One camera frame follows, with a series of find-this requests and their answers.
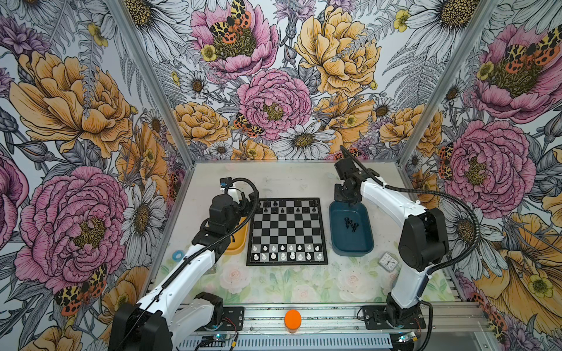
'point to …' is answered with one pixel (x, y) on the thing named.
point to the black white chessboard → (287, 231)
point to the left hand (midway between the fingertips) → (247, 199)
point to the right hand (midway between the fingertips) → (343, 202)
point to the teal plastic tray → (350, 229)
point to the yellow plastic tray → (240, 237)
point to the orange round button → (293, 320)
